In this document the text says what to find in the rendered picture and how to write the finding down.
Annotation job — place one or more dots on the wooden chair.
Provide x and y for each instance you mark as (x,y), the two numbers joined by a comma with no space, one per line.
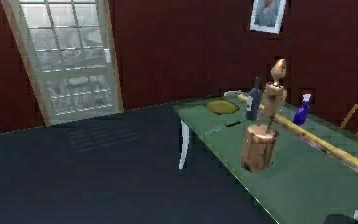
(357,120)

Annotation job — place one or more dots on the white framed wall picture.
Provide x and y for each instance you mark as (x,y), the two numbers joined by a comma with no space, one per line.
(267,15)

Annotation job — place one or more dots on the dark blue wine bottle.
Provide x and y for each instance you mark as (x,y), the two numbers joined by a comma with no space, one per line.
(253,103)

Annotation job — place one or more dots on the yellow round plate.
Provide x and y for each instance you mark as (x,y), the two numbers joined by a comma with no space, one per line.
(221,106)

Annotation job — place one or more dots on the wooden figure statue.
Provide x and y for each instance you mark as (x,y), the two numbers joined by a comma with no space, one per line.
(263,140)

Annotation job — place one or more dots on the blue spray bottle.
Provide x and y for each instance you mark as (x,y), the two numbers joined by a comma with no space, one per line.
(301,114)

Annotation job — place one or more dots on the green glass top table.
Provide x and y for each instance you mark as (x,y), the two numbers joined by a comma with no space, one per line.
(303,180)

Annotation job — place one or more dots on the yellow baseball bat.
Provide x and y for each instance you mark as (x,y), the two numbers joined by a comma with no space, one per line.
(320,141)

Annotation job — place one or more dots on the black and white object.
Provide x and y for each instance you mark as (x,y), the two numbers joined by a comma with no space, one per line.
(348,218)

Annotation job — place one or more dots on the white framed window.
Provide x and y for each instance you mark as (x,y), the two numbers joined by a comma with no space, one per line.
(70,63)

